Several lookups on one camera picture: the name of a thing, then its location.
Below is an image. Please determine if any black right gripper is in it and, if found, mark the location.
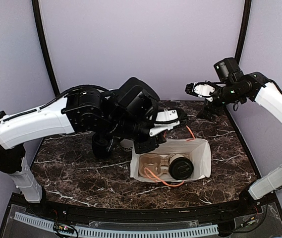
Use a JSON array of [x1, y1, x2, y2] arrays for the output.
[[197, 81, 245, 122]]

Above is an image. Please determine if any stack of white paper cups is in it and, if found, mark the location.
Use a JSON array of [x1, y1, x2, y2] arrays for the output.
[[120, 139, 134, 152]]

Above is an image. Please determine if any brown cardboard cup carrier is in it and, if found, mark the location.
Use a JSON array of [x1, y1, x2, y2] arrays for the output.
[[138, 154, 169, 178]]

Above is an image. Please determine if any printed paper takeout bag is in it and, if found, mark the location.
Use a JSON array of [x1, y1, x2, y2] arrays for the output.
[[130, 137, 212, 186]]

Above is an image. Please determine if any stack of black cup lids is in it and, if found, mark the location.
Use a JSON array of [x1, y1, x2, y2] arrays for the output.
[[92, 133, 114, 159]]

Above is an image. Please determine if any single white paper cup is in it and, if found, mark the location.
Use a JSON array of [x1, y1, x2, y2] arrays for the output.
[[169, 153, 186, 164]]

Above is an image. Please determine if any single black cup lid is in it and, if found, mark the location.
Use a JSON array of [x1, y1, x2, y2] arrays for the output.
[[169, 158, 194, 180]]

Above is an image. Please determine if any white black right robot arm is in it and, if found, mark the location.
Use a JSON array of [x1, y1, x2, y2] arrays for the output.
[[184, 72, 282, 215]]

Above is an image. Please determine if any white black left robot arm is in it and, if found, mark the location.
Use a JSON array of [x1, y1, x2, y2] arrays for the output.
[[0, 78, 187, 216]]

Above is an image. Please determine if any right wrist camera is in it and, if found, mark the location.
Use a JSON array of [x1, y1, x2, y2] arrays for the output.
[[213, 58, 244, 83]]

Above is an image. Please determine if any black right corner post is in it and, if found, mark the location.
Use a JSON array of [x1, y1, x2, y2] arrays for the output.
[[234, 0, 252, 64]]

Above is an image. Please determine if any black corner post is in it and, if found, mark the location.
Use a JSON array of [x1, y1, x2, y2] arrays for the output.
[[234, 0, 252, 64], [31, 0, 60, 96]]

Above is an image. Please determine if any black front table rail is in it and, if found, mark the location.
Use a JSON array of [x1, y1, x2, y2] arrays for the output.
[[28, 184, 275, 224]]

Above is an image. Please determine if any grey slotted cable duct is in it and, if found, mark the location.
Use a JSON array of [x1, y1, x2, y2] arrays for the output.
[[13, 212, 219, 238]]

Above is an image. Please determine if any black left corner post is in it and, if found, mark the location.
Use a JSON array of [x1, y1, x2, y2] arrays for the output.
[[31, 0, 60, 96]]

